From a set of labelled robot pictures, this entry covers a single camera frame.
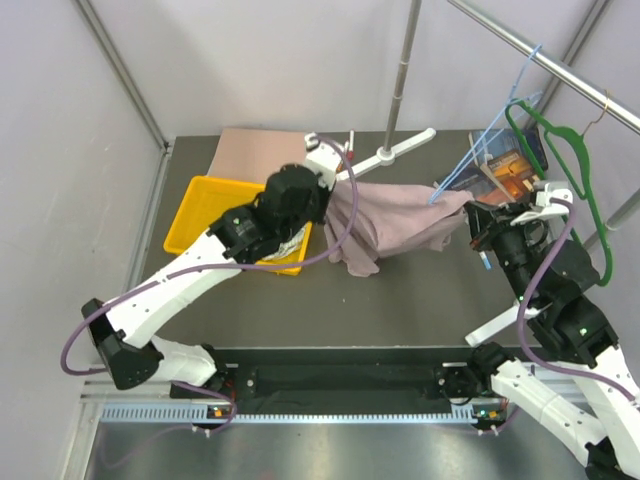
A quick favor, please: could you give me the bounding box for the orange cover book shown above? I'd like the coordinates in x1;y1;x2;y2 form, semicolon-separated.
477;149;541;205

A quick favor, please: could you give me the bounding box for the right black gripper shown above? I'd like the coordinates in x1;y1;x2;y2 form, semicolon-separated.
463;198;540;306

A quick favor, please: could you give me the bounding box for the metal clothes rack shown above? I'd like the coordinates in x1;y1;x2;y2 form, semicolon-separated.
333;0;640;348

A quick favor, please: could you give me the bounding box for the yellow plastic bin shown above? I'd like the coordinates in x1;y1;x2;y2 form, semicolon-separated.
163;174;314;277

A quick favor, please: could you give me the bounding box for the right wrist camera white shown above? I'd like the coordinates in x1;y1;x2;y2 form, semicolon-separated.
510;181;573;226

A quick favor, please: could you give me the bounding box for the sunset cover book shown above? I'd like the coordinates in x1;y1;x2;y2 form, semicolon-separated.
433;162;495;200

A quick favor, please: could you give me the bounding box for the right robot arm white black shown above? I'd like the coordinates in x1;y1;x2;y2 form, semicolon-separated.
465;199;639;479

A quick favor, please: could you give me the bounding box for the lilac tank top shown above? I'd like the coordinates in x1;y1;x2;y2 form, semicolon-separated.
324;181;474;277

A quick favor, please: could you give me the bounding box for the white cable duct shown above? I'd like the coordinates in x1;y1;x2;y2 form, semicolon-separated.
100;403;507;426

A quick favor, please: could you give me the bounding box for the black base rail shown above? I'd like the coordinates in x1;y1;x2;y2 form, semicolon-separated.
169;344;501;404

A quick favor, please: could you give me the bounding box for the green plastic hanger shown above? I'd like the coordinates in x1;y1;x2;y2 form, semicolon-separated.
504;99;614;288

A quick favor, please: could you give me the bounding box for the green white striped garment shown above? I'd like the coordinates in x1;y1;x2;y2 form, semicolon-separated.
260;226;307;264

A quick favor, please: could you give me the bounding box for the dark blue book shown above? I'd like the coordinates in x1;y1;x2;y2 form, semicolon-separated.
468;129;548;172

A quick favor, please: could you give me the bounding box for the red cap marker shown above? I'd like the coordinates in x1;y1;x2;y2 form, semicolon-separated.
347;129;355;160

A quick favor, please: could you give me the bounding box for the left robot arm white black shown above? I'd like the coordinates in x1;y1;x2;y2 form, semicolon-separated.
82;163;335;397

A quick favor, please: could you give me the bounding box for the pink board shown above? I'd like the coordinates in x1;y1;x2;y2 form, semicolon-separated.
207;128;306;184

